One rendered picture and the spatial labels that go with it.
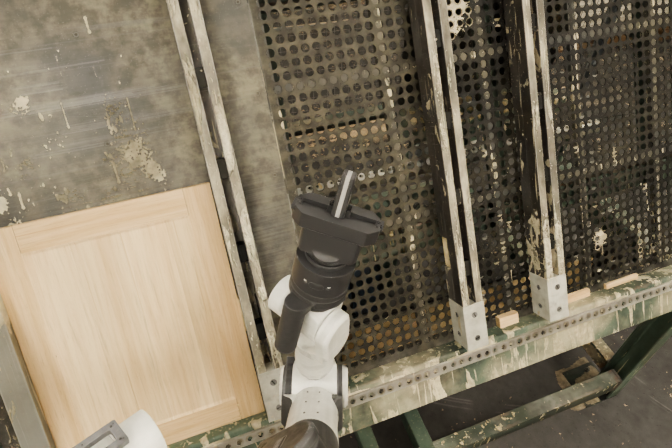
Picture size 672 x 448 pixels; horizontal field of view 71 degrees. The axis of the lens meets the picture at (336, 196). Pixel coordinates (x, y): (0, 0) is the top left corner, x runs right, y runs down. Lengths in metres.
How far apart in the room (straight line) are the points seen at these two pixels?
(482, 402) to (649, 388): 0.75
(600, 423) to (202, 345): 1.78
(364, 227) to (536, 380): 1.88
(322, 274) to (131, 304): 0.56
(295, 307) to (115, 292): 0.52
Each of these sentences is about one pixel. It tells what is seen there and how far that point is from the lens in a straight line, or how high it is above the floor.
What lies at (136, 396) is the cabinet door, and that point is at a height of 1.01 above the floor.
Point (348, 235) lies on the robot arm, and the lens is 0.62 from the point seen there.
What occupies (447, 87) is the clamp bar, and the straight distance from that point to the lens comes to 1.13.
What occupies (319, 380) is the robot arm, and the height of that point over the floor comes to 1.17.
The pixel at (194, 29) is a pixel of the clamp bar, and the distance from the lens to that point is 0.99.
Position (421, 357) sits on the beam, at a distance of 1.31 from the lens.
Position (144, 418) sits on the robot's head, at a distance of 0.68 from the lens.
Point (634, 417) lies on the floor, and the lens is 2.52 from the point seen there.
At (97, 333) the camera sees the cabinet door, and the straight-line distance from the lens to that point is 1.14.
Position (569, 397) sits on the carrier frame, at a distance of 2.23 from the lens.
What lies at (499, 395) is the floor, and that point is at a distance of 2.34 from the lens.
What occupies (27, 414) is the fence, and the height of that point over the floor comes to 1.06.
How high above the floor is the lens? 2.03
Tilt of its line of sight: 43 degrees down
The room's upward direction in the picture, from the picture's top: straight up
